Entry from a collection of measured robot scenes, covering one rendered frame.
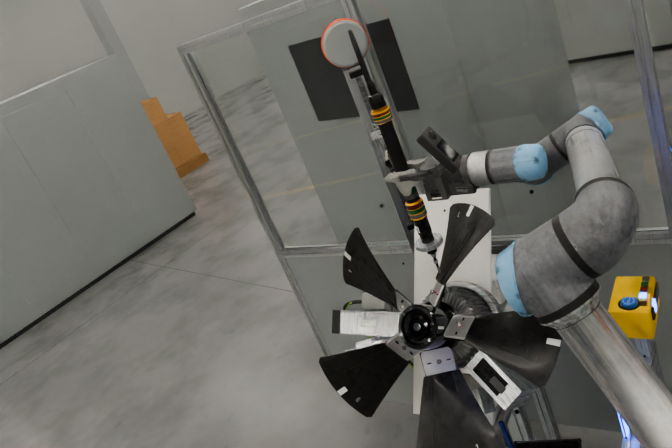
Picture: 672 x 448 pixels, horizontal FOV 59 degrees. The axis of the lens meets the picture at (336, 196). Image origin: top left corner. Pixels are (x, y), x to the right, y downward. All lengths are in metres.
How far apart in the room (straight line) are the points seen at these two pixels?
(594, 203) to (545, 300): 0.17
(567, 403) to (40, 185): 5.37
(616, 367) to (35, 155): 6.13
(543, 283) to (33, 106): 6.10
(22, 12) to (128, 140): 7.35
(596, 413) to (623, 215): 1.86
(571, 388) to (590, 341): 1.68
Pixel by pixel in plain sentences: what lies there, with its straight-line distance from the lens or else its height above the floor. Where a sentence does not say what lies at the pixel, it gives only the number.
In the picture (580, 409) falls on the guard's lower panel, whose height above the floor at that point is 0.15.
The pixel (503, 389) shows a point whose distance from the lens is 1.70.
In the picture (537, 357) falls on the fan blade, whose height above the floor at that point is 1.15.
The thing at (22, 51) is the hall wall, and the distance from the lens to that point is 13.86.
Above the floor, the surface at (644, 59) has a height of 1.58.
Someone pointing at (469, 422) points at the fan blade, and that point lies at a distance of 1.68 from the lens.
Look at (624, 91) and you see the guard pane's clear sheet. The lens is 1.99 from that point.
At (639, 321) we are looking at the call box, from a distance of 1.77.
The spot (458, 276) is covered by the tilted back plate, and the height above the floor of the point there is 1.16.
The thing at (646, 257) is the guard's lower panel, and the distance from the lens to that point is 2.25.
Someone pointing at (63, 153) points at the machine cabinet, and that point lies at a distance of 6.78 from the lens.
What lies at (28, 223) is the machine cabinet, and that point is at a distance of 6.67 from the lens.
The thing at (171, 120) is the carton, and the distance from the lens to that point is 9.56.
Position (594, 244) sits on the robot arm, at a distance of 0.99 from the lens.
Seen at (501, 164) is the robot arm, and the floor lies 1.65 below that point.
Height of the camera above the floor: 2.16
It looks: 21 degrees down
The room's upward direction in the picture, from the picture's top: 23 degrees counter-clockwise
